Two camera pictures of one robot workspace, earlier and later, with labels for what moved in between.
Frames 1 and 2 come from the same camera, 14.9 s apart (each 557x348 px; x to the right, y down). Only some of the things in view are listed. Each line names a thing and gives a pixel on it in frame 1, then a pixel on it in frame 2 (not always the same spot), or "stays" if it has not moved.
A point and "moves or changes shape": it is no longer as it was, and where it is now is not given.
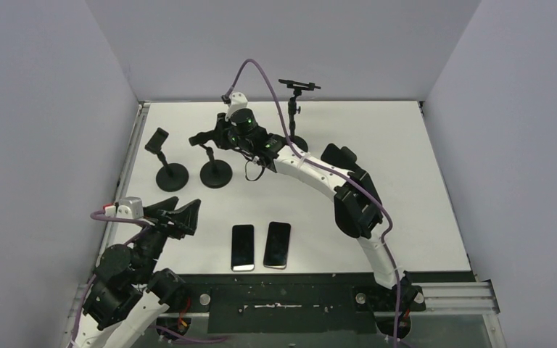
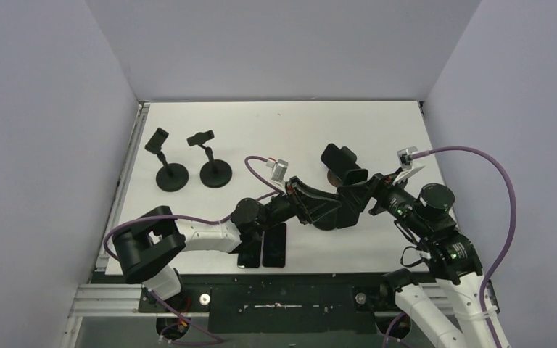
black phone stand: [172, 177] stays
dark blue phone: [343, 157] stays
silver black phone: [242, 248] moves or changes shape
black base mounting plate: [306, 304] stays
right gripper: [219, 136] to [376, 193]
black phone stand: [215, 174] stays
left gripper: [184, 220] to [302, 196]
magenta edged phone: [277, 245] stays
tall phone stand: [298, 86] to [330, 220]
